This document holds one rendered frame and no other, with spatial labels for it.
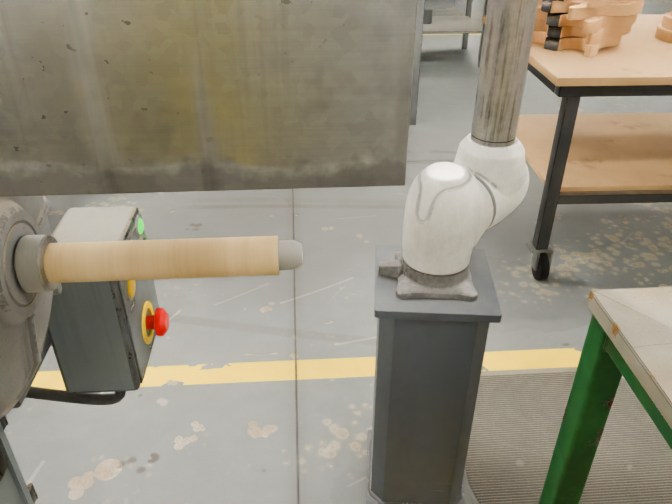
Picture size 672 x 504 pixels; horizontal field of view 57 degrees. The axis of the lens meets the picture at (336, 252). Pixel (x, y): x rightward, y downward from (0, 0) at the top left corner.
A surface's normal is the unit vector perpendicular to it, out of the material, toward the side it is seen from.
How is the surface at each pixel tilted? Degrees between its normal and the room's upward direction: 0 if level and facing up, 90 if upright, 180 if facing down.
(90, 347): 90
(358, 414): 0
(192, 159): 90
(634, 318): 0
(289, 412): 0
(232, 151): 90
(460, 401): 90
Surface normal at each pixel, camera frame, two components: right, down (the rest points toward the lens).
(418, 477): -0.07, 0.53
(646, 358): 0.00, -0.85
